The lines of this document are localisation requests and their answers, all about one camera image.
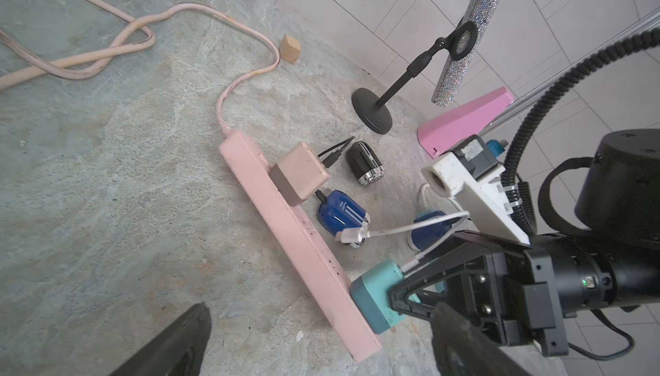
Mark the beige power adapter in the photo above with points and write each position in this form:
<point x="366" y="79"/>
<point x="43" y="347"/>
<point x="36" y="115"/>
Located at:
<point x="298" y="174"/>

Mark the small wooden cube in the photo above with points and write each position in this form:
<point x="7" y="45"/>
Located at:
<point x="290" y="49"/>

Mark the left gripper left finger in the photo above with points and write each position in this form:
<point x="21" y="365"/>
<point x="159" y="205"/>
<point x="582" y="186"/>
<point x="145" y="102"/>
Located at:
<point x="177" y="350"/>

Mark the black electric shaver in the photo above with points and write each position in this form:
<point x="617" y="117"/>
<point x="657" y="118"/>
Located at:
<point x="364" y="163"/>

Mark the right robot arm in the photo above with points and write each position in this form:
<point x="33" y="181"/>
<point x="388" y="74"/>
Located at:
<point x="611" y="258"/>

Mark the pink metronome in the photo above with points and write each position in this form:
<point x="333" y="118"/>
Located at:
<point x="441" y="133"/>

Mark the teal power adapter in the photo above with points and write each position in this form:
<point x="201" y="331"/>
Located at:
<point x="370" y="294"/>

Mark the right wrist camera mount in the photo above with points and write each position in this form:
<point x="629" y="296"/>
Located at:
<point x="470" y="174"/>

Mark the right corner aluminium post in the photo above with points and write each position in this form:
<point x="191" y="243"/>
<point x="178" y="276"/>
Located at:
<point x="632" y="40"/>

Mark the small blue electric shaver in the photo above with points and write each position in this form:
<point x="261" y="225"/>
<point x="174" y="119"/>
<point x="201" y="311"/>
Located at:
<point x="424" y="237"/>

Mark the black microphone stand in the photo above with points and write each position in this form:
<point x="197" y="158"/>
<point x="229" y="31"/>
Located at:
<point x="372" y="109"/>

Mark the pink power strip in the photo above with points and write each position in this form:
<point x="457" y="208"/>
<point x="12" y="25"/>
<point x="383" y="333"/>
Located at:
<point x="308" y="252"/>

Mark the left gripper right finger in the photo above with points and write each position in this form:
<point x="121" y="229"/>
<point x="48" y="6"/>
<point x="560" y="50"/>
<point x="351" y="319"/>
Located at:
<point x="460" y="349"/>

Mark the glitter microphone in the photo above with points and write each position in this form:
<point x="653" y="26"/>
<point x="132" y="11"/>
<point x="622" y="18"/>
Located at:
<point x="461" y="44"/>

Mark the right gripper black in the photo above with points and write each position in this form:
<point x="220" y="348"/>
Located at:
<point x="504" y="288"/>

